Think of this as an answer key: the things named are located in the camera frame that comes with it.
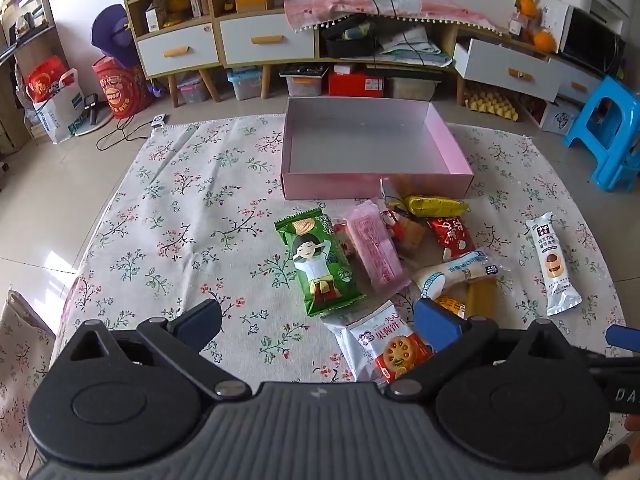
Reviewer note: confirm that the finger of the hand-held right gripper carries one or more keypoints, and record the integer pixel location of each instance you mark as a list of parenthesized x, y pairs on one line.
[(625, 335)]

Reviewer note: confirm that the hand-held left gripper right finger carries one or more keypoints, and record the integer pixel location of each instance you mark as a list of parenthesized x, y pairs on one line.
[(435, 322)]

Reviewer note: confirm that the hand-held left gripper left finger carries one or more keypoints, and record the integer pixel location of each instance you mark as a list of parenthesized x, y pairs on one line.
[(200, 317)]

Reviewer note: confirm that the orange white snack packet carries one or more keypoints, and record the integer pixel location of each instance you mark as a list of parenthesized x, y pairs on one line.
[(450, 306)]

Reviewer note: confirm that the white cream bread packet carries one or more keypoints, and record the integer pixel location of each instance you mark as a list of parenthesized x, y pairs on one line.
[(450, 272)]

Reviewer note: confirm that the tan snack packet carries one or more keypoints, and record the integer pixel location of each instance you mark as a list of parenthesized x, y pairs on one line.
[(481, 297)]

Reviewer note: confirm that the white red cracker packet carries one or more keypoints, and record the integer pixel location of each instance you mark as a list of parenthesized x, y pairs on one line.
[(380, 340)]

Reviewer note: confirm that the large red snack packet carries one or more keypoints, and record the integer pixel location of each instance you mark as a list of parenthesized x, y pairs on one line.
[(452, 237)]

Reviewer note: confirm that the clear biscuit packet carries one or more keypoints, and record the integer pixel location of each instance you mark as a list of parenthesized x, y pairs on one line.
[(412, 235)]

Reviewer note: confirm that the pink snack packet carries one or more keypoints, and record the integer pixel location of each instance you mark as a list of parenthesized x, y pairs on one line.
[(377, 247)]

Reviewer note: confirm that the white chocolate roll packet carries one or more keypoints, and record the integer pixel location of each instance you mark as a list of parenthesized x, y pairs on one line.
[(552, 265)]

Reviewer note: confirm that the small red snack packet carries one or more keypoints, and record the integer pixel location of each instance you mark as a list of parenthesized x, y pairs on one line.
[(392, 222)]

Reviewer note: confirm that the yellow snack packet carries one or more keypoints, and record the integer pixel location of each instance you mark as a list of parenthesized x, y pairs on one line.
[(432, 205)]

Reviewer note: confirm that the green snack packet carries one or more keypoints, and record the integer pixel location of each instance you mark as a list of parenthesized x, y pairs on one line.
[(317, 260)]

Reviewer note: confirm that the pink cardboard box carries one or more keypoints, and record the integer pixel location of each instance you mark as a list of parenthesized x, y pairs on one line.
[(365, 135)]

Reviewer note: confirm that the floral blanket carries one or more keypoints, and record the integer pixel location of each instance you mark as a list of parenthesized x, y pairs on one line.
[(200, 210)]

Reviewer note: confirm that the small white device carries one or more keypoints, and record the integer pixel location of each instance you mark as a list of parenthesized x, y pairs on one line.
[(158, 121)]

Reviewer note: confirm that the blue plastic stool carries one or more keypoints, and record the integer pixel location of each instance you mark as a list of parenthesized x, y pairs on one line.
[(605, 130)]

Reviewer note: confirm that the yellow egg tray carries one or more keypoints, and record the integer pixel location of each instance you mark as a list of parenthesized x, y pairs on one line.
[(492, 105)]

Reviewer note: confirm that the white patterned box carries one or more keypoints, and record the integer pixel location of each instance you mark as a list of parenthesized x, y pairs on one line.
[(560, 117)]

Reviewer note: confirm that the white round floor base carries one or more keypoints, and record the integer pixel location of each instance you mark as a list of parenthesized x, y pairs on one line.
[(92, 117)]

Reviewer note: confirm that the clear plastic bin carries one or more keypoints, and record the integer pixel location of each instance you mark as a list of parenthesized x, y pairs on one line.
[(245, 84), (410, 89), (192, 89), (304, 82)]

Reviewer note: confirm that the red round bag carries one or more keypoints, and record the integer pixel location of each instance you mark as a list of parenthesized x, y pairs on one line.
[(122, 90)]

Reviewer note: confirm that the white shopping bag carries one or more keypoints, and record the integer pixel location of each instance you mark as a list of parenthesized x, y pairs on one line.
[(60, 110)]

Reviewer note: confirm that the red box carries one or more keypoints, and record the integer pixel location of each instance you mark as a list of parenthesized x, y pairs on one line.
[(355, 84)]

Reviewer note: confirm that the white drawer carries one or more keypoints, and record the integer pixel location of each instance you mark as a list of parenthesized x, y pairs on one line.
[(505, 72), (177, 52), (267, 40), (575, 82)]

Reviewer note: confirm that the pile of papers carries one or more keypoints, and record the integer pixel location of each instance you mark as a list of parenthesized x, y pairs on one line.
[(415, 47)]

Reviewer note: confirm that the wooden tv stand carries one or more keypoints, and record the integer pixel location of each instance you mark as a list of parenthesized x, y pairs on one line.
[(450, 45)]

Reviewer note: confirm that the red gift bag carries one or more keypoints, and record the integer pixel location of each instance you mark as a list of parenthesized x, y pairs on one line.
[(45, 80)]

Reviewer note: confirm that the black storage tray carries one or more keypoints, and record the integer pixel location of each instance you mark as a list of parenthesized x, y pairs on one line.
[(350, 40)]

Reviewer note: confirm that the purple object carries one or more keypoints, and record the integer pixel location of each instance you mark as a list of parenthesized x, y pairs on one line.
[(112, 35)]

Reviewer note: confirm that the wooden shelf cabinet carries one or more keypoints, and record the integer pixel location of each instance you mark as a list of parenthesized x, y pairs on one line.
[(220, 20)]

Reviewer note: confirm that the orange fruit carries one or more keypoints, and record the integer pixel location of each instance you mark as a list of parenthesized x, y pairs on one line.
[(545, 41), (526, 5)]

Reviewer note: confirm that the glass jar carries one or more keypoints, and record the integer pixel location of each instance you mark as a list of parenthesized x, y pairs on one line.
[(519, 25)]

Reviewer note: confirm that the wooden bookshelf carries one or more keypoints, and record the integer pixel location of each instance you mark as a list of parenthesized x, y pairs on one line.
[(22, 60)]

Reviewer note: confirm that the orange cardboard box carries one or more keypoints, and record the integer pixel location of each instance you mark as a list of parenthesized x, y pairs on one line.
[(255, 1)]

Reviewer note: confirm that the pink patterned cloth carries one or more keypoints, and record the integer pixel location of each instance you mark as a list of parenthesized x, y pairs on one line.
[(380, 5)]

